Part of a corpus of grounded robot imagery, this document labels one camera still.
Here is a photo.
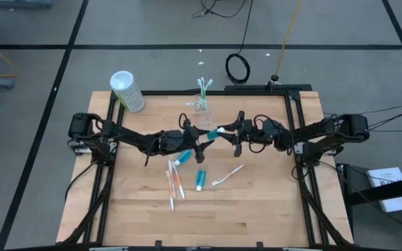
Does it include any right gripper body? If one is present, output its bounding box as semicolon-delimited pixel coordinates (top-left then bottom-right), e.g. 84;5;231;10
243;120;262;144

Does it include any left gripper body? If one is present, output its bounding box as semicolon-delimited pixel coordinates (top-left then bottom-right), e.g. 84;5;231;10
179;139;197;155

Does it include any blue mouthwash bottle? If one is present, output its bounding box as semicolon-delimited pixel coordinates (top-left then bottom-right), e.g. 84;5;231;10
206;126;226;141
174;149;193;167

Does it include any small teal toothpaste tube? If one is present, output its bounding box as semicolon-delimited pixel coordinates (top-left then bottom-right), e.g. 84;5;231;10
195;169;207;192

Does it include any orange white toothbrush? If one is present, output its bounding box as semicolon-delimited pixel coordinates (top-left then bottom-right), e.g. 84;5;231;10
165;169;175;213
172;162;186;201

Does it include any clear acrylic organizer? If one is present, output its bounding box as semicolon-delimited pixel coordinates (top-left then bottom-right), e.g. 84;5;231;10
194;93;211;128

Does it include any white wipes canister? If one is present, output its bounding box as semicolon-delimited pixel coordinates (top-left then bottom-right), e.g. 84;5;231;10
109;70;146;114

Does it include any black side table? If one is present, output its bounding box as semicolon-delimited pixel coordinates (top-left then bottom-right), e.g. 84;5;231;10
336;163;402;234

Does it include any white booklet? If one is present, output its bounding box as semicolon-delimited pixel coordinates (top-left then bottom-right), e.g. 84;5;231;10
366;167;402;213

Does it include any black aluminium table frame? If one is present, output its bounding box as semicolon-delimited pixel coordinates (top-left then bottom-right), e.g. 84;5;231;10
59;83;354;251

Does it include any black coiled cable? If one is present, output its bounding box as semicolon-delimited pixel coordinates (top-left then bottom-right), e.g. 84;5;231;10
225;0;255;86

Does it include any yellow hanging cable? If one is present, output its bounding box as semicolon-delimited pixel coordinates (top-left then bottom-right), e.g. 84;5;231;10
274;0;305;79

